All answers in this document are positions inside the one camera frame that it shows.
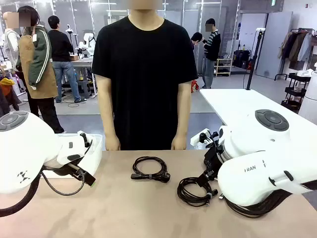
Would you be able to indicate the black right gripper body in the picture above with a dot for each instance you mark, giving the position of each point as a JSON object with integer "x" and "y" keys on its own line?
{"x": 213, "y": 158}

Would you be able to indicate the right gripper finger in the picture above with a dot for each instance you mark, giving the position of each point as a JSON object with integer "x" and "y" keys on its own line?
{"x": 203, "y": 180}
{"x": 213, "y": 175}

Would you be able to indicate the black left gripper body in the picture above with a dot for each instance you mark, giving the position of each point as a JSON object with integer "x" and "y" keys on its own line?
{"x": 64, "y": 168}

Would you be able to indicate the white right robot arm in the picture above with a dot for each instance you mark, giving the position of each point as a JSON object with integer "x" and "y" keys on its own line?
{"x": 247, "y": 188}

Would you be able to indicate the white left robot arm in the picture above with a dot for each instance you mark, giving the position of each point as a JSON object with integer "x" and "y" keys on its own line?
{"x": 22, "y": 148}

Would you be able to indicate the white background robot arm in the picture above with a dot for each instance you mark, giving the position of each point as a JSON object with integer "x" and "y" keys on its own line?
{"x": 86, "y": 44}

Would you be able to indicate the person's left forearm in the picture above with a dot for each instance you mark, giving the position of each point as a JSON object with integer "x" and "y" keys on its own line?
{"x": 182, "y": 121}

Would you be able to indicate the person's right forearm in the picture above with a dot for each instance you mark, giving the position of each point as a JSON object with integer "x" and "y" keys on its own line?
{"x": 107, "y": 121}

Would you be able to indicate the person's left hand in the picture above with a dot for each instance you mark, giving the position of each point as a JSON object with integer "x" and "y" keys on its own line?
{"x": 178, "y": 143}

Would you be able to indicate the person's right hand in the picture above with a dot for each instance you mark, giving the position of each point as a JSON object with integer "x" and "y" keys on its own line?
{"x": 112, "y": 144}

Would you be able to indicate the clear plastic storage container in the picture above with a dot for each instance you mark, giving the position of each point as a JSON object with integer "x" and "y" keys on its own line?
{"x": 96, "y": 153}

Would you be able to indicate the white side table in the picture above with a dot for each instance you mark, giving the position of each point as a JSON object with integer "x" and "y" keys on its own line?
{"x": 235, "y": 104}

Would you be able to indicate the red orange bag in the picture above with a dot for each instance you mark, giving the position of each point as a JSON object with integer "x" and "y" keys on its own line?
{"x": 195, "y": 86}

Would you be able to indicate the gray plastic stool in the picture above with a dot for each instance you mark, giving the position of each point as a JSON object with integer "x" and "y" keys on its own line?
{"x": 83, "y": 88}

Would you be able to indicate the wooden shoe rack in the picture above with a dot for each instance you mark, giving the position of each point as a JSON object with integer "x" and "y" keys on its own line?
{"x": 224, "y": 67}

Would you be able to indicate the woman in brown apron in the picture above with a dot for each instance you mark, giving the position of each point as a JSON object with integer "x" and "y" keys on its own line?
{"x": 39, "y": 69}

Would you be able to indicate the black bags pile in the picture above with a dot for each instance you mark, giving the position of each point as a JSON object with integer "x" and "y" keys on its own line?
{"x": 241, "y": 59}

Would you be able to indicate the black utility cart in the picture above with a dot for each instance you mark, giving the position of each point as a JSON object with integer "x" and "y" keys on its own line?
{"x": 296, "y": 91}

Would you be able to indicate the person in black t-shirt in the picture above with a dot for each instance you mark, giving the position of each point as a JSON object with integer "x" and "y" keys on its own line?
{"x": 143, "y": 74}

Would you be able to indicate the gray background workbench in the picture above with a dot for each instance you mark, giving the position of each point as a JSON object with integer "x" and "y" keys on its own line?
{"x": 84, "y": 60}

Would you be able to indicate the black pole with white top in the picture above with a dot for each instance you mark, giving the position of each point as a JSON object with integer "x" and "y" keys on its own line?
{"x": 255, "y": 57}

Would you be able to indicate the cardboard box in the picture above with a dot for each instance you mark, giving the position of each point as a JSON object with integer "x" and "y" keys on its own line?
{"x": 74, "y": 58}

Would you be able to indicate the man in striped sweater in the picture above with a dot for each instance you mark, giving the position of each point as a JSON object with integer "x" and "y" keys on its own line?
{"x": 211, "y": 47}

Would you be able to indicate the white cylindrical machine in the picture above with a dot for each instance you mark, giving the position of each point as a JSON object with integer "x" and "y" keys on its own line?
{"x": 309, "y": 99}

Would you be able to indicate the bending person with black hair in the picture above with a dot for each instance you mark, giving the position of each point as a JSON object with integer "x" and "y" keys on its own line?
{"x": 197, "y": 38}

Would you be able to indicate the man in black shirt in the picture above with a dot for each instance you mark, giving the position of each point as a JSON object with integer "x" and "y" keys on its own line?
{"x": 60, "y": 44}

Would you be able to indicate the gray partition panel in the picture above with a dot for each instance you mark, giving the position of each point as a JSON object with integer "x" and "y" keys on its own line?
{"x": 275, "y": 44}

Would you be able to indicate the person in white top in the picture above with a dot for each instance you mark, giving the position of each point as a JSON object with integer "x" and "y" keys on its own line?
{"x": 10, "y": 47}

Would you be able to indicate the black stand with white head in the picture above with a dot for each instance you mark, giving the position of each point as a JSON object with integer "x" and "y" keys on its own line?
{"x": 69, "y": 31}

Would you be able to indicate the coat rack with clothes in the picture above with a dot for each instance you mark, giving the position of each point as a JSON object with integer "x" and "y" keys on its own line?
{"x": 294, "y": 47}

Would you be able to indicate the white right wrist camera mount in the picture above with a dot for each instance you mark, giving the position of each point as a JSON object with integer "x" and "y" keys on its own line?
{"x": 195, "y": 141}

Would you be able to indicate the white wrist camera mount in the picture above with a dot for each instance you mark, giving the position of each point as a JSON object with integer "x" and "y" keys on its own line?
{"x": 195, "y": 141}
{"x": 79, "y": 138}

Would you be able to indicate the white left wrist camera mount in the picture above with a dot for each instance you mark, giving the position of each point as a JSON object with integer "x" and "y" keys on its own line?
{"x": 79, "y": 138}

